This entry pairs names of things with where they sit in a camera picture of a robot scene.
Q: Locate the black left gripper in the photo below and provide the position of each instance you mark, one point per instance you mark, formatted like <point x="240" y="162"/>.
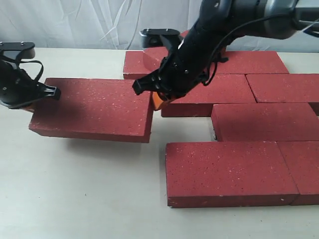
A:
<point x="19" y="91"/>

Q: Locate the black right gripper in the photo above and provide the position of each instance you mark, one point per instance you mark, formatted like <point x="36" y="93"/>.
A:
<point x="173" y="80"/>

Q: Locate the large red brick front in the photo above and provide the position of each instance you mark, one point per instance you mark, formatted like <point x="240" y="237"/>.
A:
<point x="97" y="109"/>

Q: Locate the red brick back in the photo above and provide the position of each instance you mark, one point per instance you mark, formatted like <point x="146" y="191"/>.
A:
<point x="152" y="57"/>

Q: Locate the lone red brick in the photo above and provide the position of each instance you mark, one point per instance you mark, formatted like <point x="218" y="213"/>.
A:
<point x="224" y="89"/>

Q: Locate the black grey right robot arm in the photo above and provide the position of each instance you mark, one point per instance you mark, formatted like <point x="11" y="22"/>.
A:
<point x="193" y="59"/>

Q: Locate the back left base brick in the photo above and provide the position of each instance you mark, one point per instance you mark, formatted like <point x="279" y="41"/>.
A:
<point x="138" y="64"/>

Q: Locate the base brick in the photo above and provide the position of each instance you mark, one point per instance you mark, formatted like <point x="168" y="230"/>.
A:
<point x="302" y="159"/>
<point x="227" y="174"/>
<point x="252" y="62"/>
<point x="138" y="64"/>

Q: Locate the back right base brick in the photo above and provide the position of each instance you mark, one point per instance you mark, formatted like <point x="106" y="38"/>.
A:
<point x="252" y="62"/>

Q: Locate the front left base brick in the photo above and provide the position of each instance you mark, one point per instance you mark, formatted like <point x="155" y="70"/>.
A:
<point x="227" y="174"/>

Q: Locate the right middle red brick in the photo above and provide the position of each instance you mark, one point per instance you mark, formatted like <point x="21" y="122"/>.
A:
<point x="284" y="88"/>

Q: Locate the middle red brick under tilted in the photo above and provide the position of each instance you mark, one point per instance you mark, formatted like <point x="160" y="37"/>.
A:
<point x="265" y="122"/>

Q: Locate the front right base brick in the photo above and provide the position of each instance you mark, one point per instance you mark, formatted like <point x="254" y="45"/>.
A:
<point x="302" y="159"/>

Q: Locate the white backdrop curtain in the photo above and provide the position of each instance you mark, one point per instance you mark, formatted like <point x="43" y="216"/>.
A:
<point x="115" y="24"/>

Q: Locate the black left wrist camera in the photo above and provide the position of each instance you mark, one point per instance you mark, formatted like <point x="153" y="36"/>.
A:
<point x="13" y="50"/>

